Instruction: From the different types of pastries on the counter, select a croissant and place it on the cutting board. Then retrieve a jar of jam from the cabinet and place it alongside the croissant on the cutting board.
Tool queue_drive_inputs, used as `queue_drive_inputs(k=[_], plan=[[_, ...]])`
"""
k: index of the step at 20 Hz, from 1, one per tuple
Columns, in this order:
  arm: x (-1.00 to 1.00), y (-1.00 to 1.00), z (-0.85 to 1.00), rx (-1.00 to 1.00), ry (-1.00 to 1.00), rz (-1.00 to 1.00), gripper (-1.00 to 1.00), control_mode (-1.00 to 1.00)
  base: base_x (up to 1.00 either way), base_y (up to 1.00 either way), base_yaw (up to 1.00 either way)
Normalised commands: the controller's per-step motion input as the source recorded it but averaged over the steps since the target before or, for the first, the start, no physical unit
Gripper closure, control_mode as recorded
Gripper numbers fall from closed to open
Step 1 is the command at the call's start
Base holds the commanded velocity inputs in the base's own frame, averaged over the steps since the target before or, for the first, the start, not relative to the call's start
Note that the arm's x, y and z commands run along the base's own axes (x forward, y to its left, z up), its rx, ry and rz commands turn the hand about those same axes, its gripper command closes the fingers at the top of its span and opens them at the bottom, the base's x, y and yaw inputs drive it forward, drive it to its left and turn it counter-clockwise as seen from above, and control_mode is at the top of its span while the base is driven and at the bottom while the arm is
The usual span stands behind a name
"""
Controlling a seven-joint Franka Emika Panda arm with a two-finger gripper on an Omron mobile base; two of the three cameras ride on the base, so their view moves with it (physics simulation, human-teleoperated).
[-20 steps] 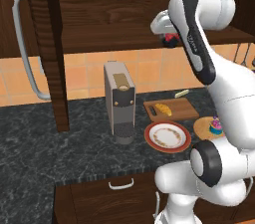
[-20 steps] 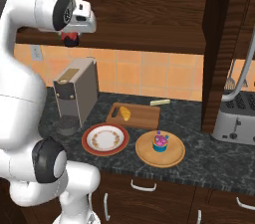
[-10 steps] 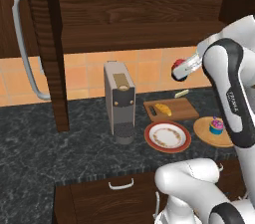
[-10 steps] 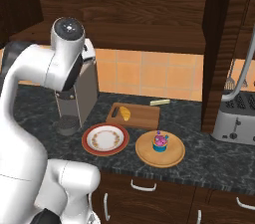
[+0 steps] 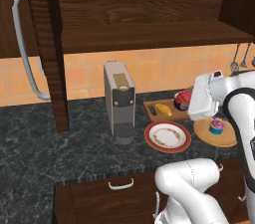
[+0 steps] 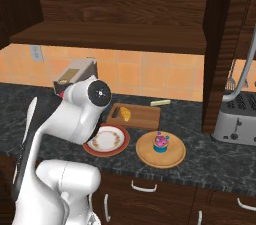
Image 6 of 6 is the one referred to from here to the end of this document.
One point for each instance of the dark wood wall cabinet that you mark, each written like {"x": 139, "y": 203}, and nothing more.
{"x": 126, "y": 9}

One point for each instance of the dark wood drawer front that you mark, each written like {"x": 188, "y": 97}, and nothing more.
{"x": 173, "y": 190}
{"x": 226, "y": 199}

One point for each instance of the grey wall outlet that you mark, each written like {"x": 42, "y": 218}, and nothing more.
{"x": 36, "y": 53}

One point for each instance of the hanging metal utensil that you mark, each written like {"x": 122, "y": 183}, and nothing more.
{"x": 246, "y": 83}

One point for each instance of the golden croissant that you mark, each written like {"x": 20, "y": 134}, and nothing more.
{"x": 125, "y": 113}

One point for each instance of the hanging slotted metal spatula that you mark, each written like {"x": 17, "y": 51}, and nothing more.
{"x": 231, "y": 83}

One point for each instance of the round light wooden board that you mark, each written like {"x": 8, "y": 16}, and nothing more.
{"x": 173, "y": 154}

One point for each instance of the pale yellow butter stick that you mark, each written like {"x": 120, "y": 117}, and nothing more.
{"x": 160, "y": 102}

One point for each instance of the brown wooden cutting board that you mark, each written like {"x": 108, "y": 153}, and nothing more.
{"x": 143, "y": 117}

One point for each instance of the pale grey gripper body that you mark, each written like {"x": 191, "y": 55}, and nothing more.
{"x": 83, "y": 69}

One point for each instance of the silver toaster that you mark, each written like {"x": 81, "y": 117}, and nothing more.
{"x": 238, "y": 125}

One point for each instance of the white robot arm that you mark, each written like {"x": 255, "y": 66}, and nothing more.
{"x": 63, "y": 125}

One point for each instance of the pink cupcake in blue cup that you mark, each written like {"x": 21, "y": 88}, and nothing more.
{"x": 161, "y": 143}

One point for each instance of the dark wood open cabinet door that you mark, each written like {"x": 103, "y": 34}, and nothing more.
{"x": 220, "y": 52}

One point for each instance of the dark wood base cabinet door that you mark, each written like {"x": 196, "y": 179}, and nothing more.
{"x": 146, "y": 212}

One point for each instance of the white plate with red rim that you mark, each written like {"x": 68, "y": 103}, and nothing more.
{"x": 108, "y": 139}

